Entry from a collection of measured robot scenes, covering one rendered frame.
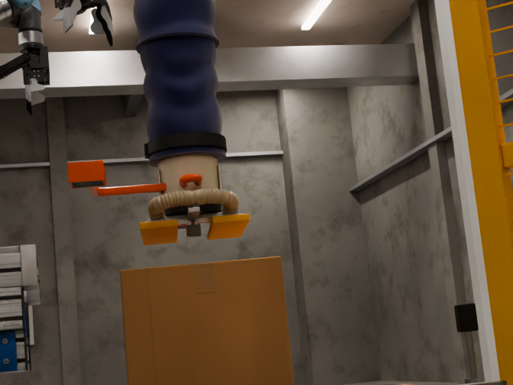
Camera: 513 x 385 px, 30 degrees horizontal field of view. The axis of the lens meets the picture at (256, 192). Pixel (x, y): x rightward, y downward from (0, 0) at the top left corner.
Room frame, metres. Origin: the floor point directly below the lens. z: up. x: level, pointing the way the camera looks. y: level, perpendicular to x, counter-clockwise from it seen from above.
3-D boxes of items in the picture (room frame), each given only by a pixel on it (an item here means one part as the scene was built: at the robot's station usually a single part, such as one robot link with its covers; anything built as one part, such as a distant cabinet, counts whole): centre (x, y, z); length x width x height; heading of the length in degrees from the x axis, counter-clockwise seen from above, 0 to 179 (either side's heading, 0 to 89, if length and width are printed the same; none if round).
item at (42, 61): (2.86, 0.65, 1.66); 0.09 x 0.08 x 0.12; 103
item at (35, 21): (2.86, 0.66, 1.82); 0.09 x 0.08 x 0.11; 129
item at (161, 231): (2.62, 0.28, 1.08); 0.34 x 0.10 x 0.05; 6
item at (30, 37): (2.86, 0.66, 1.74); 0.08 x 0.08 x 0.05
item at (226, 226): (2.64, 0.09, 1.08); 0.34 x 0.10 x 0.05; 6
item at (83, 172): (2.30, 0.41, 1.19); 0.09 x 0.08 x 0.05; 96
